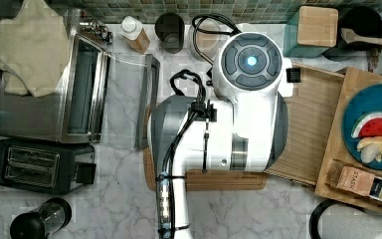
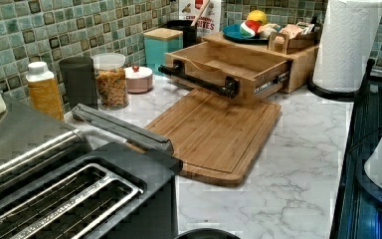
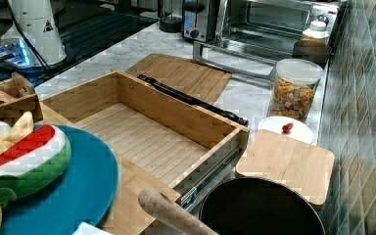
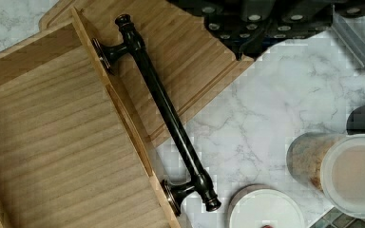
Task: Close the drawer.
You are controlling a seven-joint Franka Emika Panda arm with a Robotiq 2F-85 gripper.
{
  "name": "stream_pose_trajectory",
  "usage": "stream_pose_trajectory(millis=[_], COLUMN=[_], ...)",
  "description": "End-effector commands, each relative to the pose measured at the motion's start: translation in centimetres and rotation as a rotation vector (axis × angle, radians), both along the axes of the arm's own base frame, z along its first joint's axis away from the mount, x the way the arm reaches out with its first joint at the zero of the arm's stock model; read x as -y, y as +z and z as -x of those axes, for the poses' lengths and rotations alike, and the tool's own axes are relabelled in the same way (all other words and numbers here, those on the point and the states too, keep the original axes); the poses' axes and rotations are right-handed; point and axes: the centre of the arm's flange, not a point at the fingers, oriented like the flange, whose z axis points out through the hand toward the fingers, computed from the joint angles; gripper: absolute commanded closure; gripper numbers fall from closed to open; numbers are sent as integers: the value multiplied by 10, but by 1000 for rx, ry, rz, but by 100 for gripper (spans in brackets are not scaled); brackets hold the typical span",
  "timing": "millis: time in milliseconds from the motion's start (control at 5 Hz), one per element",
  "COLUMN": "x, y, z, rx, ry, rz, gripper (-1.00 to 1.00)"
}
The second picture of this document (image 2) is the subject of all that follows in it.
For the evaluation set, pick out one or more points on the bamboo drawer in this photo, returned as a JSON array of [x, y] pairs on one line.
[[237, 74]]

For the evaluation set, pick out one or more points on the bamboo drawer cabinet box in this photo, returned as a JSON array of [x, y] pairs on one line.
[[302, 62]]

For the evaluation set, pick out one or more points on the bamboo cutting board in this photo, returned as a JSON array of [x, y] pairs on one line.
[[217, 141]]

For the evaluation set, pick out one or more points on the teal canister bamboo lid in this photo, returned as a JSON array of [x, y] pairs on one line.
[[157, 43]]

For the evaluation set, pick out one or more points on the black utensil holder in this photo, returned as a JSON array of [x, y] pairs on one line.
[[189, 32]]

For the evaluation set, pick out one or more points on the clear pasta jar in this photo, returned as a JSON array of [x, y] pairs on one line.
[[110, 81]]

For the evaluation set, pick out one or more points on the blue plate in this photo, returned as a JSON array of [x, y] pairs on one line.
[[232, 33]]

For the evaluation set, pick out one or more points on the cereal bites box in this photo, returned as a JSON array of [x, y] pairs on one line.
[[211, 19]]

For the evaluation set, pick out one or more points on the black two-slot toaster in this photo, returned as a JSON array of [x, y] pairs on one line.
[[112, 192]]

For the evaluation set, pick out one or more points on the toy watermelon slice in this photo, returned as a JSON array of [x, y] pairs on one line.
[[250, 28]]

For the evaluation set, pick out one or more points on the beige toy fruit pieces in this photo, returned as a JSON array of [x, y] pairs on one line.
[[265, 30]]

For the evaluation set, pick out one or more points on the wooden spoon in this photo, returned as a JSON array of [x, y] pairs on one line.
[[201, 11]]

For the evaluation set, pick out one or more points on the wooden tea bag holder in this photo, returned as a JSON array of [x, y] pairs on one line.
[[285, 44]]

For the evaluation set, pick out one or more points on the dark grey cup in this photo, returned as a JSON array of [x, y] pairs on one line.
[[79, 80]]

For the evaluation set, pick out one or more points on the yellow toy lemon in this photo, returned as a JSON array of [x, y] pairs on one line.
[[259, 16]]

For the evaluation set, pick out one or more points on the orange bottle white cap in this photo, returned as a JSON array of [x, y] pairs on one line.
[[44, 91]]

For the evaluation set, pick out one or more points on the stainless toaster oven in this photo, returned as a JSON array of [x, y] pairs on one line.
[[30, 141]]

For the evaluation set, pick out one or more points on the paper towel roll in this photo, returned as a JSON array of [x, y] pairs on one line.
[[347, 38]]

